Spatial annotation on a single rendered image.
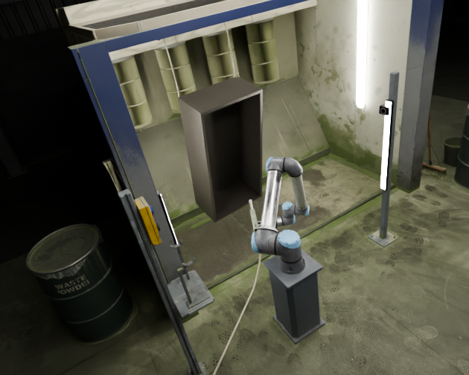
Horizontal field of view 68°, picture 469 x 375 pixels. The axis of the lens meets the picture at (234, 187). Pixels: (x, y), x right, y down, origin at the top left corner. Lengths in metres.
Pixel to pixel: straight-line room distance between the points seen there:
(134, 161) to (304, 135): 3.09
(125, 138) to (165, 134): 2.09
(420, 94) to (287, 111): 1.76
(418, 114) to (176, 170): 2.68
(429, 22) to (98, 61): 2.80
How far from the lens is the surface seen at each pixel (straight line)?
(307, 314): 2.83
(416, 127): 4.06
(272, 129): 4.75
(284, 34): 4.98
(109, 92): 2.17
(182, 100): 2.88
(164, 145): 4.28
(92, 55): 2.14
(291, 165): 2.62
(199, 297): 2.31
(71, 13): 3.57
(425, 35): 3.79
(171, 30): 2.24
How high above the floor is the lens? 2.49
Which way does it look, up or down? 32 degrees down
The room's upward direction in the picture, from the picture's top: 11 degrees counter-clockwise
